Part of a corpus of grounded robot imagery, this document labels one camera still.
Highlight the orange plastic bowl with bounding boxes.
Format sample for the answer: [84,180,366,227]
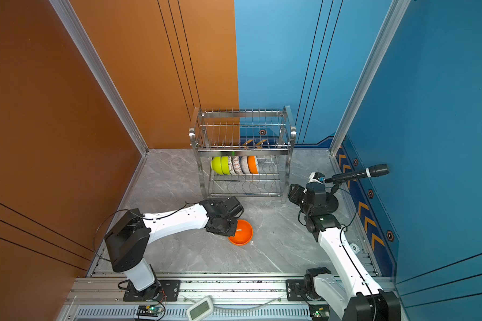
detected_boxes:
[228,219,254,246]

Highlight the lime green bowl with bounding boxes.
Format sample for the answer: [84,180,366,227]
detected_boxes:
[211,156,223,175]
[220,156,230,175]

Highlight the white bowl orange outside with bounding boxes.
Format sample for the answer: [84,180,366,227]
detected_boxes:
[247,156,259,175]

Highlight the white maroon patterned bowl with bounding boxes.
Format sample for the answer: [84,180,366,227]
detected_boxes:
[228,156,236,175]

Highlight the blue triangle patterned bowl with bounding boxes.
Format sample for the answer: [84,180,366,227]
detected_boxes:
[232,156,244,175]

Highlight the pink striped ceramic bowl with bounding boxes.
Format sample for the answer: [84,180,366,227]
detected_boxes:
[239,156,250,175]

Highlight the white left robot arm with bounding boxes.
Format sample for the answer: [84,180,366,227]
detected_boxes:
[104,197,244,294]

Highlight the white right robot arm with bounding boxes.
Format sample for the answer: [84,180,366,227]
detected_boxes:
[288,182,402,320]

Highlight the stainless steel dish rack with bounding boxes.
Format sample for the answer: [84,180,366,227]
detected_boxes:
[189,106,297,199]

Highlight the black microphone on stand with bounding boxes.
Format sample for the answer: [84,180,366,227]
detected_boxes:
[322,164,390,213]

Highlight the blue poker chip stack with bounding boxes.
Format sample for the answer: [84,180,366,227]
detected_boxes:
[350,243,360,254]

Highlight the white handheld timer device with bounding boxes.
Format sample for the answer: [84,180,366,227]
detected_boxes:
[186,296,214,321]

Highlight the green circuit board left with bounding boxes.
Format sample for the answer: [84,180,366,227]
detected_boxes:
[136,305,165,320]

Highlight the circuit board right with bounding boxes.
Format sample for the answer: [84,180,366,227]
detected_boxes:
[309,305,330,321]

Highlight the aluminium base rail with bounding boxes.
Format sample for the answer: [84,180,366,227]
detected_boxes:
[55,273,411,321]

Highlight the aluminium corner post right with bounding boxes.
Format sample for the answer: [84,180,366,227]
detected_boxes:
[329,0,411,156]

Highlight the aluminium corner post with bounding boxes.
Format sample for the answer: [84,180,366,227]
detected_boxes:
[50,0,149,157]
[329,0,411,156]

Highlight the aluminium corner post left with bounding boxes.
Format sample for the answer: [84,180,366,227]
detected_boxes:
[50,0,149,157]

